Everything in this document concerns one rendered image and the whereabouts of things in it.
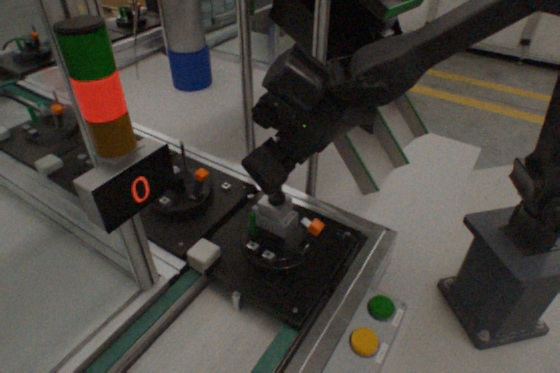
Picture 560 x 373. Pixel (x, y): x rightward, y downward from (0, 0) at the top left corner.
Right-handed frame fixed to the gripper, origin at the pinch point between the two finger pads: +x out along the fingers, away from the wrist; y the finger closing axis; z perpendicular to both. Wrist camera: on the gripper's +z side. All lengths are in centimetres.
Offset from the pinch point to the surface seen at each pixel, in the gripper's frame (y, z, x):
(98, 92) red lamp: 20.2, 18.6, -7.1
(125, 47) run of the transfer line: -60, 72, 95
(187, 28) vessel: -57, 50, 54
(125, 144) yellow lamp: 19.1, 13.4, -1.9
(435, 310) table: -10.7, -43.3, 3.3
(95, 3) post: -46, 80, 71
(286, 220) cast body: 0.8, -9.9, 6.7
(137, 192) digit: 19.4, 8.4, 3.5
